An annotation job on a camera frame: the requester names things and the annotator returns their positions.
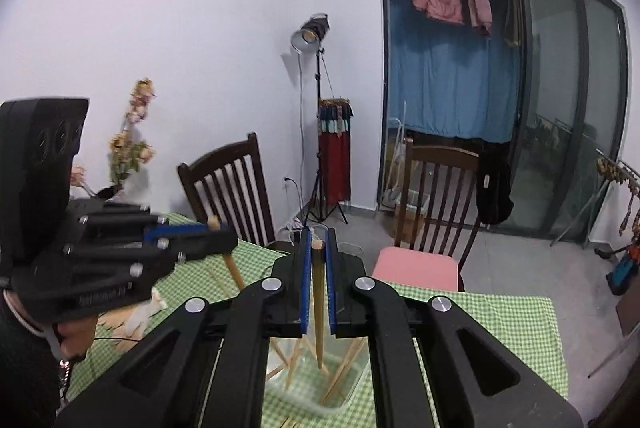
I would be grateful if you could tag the white folded rack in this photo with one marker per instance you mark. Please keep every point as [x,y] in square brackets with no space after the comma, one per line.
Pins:
[400,158]

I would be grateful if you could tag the clear plastic container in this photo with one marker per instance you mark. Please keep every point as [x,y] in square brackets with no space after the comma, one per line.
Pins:
[305,400]

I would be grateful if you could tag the studio light on stand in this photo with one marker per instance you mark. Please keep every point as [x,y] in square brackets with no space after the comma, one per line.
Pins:
[310,33]

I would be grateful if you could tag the person's left hand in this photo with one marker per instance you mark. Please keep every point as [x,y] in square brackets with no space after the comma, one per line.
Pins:
[75,338]

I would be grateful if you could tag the glass sliding door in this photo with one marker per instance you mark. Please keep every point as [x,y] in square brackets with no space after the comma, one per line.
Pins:
[565,108]

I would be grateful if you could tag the cardboard box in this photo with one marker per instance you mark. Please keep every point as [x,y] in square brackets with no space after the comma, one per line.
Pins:
[410,220]

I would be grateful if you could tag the blue curtain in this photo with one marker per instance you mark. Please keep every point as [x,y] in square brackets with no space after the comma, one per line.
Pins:
[440,78]

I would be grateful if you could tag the red hanging cloth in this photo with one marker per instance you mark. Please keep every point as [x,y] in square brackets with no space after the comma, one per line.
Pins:
[335,158]

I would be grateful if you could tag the dark wooden chair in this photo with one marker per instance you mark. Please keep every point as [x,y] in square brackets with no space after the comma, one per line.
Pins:
[215,158]
[440,155]

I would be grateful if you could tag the green checkered tablecloth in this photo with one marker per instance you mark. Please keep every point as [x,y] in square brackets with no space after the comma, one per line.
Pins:
[500,323]

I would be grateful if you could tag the white fluffy toy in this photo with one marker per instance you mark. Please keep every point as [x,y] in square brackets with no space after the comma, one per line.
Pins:
[140,318]

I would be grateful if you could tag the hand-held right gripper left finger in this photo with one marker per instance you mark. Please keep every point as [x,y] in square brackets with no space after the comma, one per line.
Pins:
[305,288]

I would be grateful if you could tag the black jacket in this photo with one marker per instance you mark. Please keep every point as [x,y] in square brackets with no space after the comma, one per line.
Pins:
[494,188]

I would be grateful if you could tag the pink seat cushion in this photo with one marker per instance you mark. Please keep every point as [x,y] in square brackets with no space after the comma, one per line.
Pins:
[415,268]

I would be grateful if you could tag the dried flower bouquet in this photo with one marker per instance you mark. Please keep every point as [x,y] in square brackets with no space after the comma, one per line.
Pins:
[130,148]

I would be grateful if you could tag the blue bag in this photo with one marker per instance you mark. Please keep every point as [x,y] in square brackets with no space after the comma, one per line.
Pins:
[625,268]

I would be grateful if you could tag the metal drying rack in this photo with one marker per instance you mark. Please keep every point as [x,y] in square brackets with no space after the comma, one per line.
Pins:
[585,208]

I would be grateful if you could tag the olive hanging garment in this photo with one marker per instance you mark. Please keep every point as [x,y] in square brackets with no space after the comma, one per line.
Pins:
[510,23]

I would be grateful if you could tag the pile of bamboo chopsticks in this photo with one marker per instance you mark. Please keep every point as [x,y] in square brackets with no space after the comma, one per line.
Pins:
[290,422]

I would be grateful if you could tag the bamboo chopstick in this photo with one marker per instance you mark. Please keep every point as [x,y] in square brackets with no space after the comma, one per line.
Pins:
[293,370]
[284,360]
[232,268]
[345,370]
[318,308]

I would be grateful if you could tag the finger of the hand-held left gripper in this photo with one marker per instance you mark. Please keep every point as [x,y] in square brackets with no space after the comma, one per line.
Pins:
[170,232]
[205,248]

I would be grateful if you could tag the brown cabinet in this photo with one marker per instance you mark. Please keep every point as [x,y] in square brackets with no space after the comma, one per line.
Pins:
[630,313]

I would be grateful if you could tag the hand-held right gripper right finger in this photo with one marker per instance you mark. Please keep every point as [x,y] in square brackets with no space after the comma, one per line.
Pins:
[330,288]

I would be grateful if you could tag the row of hanging brown bundles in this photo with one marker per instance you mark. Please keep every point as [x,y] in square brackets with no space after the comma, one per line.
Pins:
[617,178]

